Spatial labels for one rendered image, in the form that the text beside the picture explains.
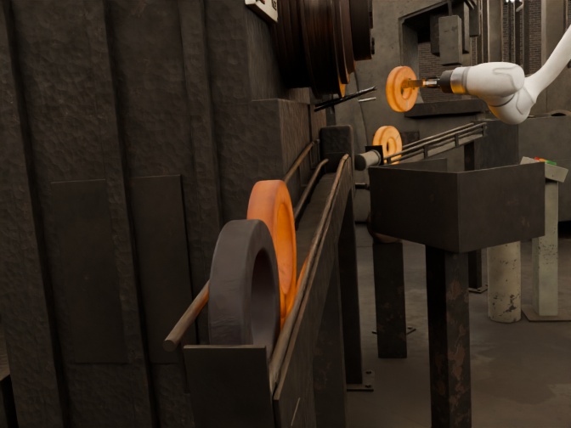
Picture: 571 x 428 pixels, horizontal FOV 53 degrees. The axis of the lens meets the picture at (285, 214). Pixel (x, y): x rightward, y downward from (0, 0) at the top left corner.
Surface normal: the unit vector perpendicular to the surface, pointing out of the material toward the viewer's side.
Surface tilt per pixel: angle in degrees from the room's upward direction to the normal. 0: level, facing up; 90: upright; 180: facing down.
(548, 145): 90
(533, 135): 90
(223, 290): 63
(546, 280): 90
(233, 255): 40
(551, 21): 90
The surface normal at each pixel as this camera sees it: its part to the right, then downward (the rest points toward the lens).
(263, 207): -0.16, -0.60
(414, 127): -0.40, 0.18
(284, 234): -0.15, 0.28
